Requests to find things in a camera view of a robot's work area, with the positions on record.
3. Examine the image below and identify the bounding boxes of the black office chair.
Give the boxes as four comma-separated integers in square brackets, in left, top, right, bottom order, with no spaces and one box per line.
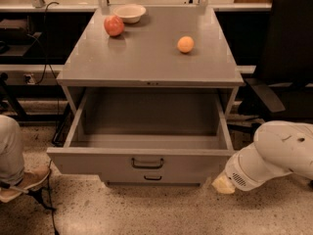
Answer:
[238,0,313,124]

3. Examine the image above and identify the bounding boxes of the grey drawer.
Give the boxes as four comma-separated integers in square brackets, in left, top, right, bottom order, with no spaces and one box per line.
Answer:
[103,173,206,186]
[47,88,233,185]

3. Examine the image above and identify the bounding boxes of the black drawer handle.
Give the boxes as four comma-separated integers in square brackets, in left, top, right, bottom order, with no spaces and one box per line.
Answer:
[131,158,164,169]
[144,175,162,181]

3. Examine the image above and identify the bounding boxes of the orange fruit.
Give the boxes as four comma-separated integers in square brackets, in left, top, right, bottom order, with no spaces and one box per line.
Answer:
[177,36,195,53]

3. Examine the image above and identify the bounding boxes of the grey metal drawer cabinet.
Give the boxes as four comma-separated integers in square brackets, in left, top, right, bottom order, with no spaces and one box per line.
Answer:
[56,4,245,187]

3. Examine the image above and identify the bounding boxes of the tan shoe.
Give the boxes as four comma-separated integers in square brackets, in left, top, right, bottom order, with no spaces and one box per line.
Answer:
[0,165,50,203]

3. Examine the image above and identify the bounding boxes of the white bowl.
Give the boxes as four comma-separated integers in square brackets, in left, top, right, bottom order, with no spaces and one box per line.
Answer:
[113,4,147,24]

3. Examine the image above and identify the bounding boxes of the person leg in light trousers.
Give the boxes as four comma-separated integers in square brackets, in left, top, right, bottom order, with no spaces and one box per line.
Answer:
[0,115,24,185]

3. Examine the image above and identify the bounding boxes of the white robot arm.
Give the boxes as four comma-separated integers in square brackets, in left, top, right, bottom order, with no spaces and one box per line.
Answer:
[212,120,313,194]

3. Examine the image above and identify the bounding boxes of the grey bottom drawer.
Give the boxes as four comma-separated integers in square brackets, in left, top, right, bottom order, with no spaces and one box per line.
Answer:
[103,173,206,186]

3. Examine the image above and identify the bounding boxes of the black bottom drawer handle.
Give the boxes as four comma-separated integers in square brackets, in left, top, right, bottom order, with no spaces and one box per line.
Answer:
[144,175,162,181]

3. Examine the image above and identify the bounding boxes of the red apple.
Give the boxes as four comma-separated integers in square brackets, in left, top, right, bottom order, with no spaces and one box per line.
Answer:
[104,15,124,37]

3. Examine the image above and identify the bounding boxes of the grey top drawer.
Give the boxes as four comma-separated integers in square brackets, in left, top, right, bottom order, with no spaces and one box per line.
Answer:
[47,88,233,185]

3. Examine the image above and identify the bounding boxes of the black top drawer handle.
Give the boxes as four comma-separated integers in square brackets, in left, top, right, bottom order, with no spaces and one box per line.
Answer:
[131,158,164,169]

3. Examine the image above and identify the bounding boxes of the black cable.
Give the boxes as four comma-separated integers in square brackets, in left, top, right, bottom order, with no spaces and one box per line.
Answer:
[33,1,62,235]

